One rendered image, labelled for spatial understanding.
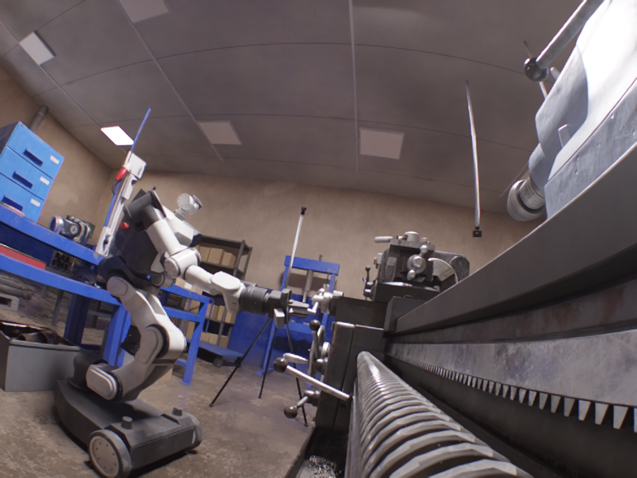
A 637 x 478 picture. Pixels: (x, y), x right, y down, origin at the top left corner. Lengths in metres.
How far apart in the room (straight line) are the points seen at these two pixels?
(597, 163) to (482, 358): 0.18
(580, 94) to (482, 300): 0.33
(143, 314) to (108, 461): 0.62
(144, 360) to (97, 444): 0.40
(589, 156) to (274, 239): 5.30
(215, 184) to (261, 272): 2.16
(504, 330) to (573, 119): 0.33
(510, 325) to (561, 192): 0.15
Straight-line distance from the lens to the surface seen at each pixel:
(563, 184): 0.33
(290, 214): 5.54
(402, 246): 1.11
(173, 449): 1.48
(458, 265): 1.74
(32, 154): 1.74
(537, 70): 0.45
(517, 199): 0.68
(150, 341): 1.26
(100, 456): 1.31
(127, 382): 1.42
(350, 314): 0.85
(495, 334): 0.25
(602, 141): 0.29
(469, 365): 0.23
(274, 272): 5.26
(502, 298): 0.20
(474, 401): 0.27
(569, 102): 0.48
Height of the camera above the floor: 0.76
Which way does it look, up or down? 18 degrees up
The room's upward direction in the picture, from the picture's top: 12 degrees clockwise
